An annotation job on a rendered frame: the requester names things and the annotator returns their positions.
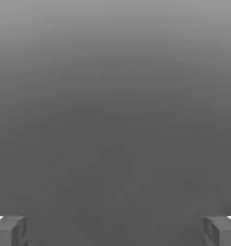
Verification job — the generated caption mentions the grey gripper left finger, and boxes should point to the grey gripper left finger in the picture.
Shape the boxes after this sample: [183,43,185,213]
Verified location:
[0,215,29,246]

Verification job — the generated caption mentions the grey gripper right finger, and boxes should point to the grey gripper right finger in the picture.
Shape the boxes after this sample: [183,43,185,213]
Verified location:
[203,215,231,246]

